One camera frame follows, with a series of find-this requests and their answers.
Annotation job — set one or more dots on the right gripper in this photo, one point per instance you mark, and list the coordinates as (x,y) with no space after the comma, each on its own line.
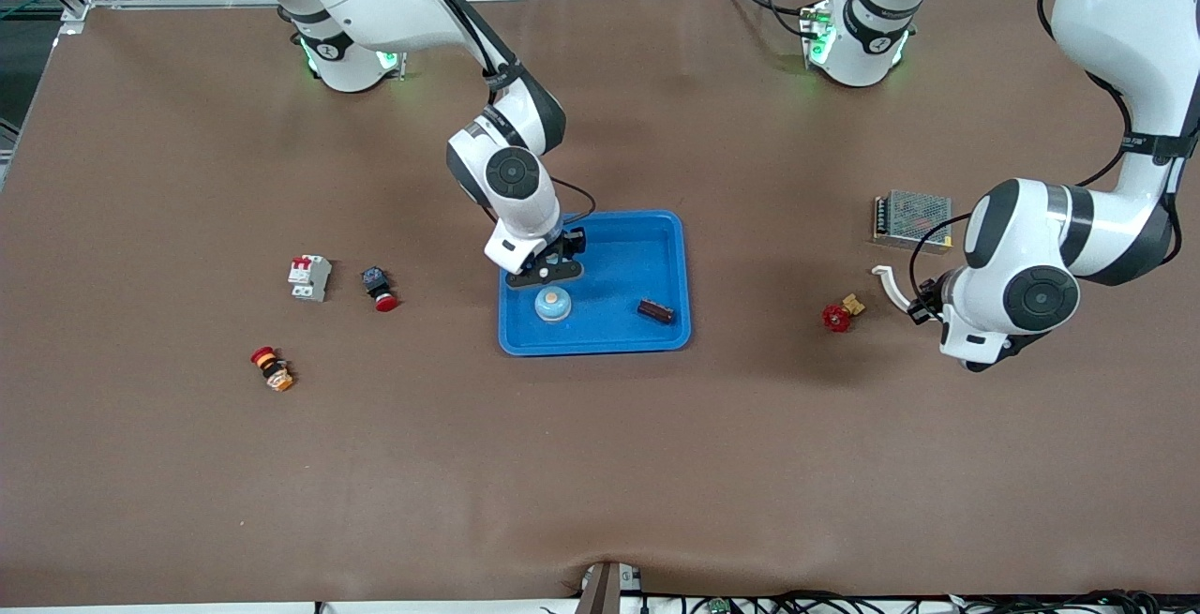
(569,243)

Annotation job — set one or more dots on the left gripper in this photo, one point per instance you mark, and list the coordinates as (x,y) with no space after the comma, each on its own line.
(929,299)

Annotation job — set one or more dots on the blue desk bell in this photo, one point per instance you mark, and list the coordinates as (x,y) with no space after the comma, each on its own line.
(552,304)

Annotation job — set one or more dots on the long brown capacitor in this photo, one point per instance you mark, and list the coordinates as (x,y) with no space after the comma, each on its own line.
(655,311)

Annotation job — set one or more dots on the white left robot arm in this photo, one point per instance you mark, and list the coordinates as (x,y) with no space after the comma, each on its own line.
(1125,14)

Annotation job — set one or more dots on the white curved pipe clamp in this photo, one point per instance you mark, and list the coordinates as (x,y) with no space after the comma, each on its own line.
(891,288)

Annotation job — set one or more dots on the blue plastic tray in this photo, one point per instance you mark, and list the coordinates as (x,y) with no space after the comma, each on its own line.
(619,267)

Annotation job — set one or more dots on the metal mesh power supply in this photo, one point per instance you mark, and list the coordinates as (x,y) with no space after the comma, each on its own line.
(909,216)

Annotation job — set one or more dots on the brown table mat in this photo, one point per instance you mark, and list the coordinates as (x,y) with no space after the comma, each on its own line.
(600,464)

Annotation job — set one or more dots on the white circuit breaker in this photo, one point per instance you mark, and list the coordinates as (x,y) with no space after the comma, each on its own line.
(310,277)

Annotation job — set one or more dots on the red yellow emergency stop button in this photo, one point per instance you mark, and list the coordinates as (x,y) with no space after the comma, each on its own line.
(272,368)

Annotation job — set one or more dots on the red push button switch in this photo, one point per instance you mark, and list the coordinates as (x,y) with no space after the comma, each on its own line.
(378,284)

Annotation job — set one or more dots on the brown camera mount bracket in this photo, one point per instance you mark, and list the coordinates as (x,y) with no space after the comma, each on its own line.
(600,591)

